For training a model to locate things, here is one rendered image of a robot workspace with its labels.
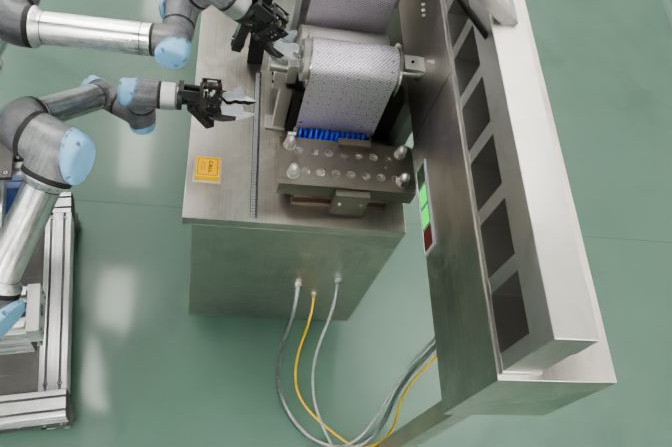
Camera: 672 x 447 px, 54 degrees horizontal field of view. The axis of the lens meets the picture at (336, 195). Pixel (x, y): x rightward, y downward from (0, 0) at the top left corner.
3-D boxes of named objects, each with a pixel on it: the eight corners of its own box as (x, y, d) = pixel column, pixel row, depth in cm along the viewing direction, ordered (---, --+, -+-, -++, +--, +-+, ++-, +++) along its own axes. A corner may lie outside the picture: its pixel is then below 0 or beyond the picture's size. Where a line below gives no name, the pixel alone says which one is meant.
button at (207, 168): (196, 159, 196) (196, 155, 194) (220, 162, 198) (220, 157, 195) (194, 180, 193) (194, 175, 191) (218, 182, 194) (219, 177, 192)
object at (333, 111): (295, 127, 195) (305, 87, 179) (372, 134, 199) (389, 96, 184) (295, 128, 195) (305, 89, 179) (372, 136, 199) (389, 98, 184)
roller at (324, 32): (295, 44, 198) (302, 15, 188) (377, 54, 203) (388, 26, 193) (295, 75, 192) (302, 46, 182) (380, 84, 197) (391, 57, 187)
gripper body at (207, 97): (222, 101, 176) (176, 96, 174) (220, 120, 184) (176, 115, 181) (224, 78, 180) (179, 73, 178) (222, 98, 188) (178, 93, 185)
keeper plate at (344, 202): (328, 207, 196) (336, 189, 187) (361, 210, 198) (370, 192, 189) (328, 215, 195) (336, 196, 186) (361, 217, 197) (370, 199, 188)
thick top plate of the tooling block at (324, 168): (276, 146, 196) (279, 135, 191) (405, 158, 204) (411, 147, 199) (275, 193, 188) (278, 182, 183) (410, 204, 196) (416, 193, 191)
